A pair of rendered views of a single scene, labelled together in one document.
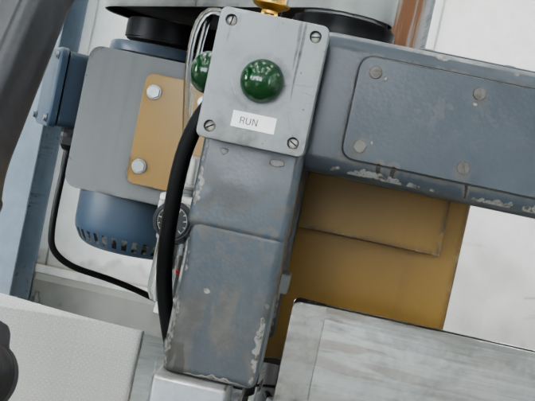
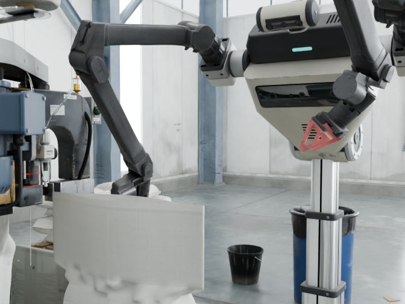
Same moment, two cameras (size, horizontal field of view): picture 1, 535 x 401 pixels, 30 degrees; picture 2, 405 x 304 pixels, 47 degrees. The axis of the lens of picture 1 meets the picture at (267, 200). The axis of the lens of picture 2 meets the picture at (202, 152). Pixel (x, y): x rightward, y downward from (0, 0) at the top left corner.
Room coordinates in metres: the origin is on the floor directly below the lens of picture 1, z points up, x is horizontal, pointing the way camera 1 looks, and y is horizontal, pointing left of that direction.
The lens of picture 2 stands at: (1.91, 1.06, 1.23)
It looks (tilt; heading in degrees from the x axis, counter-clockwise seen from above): 3 degrees down; 207
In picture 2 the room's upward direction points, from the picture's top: straight up
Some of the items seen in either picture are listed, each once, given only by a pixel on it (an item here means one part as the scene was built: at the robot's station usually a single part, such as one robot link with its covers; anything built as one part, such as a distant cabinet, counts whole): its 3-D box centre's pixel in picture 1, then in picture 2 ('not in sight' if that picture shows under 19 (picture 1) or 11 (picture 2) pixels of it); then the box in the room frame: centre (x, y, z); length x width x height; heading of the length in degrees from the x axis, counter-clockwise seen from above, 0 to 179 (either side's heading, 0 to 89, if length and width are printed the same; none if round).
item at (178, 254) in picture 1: (166, 270); (45, 171); (0.95, 0.08, 1.11); 0.03 x 0.03 x 0.06
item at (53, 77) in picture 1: (75, 102); (20, 119); (1.18, 0.25, 1.25); 0.10 x 0.08 x 0.12; 22
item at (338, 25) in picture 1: (341, 37); (34, 87); (0.88, -0.03, 1.35); 0.09 x 0.09 x 0.03
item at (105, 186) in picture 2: not in sight; (126, 190); (-2.10, -1.88, 0.56); 0.67 x 0.43 x 0.15; 87
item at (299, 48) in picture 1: (264, 83); (88, 111); (0.70, 0.02, 1.29); 0.08 x 0.05 x 0.09; 87
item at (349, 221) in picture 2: not in sight; (322, 254); (-1.39, 0.35, 0.32); 0.51 x 0.48 x 0.65; 177
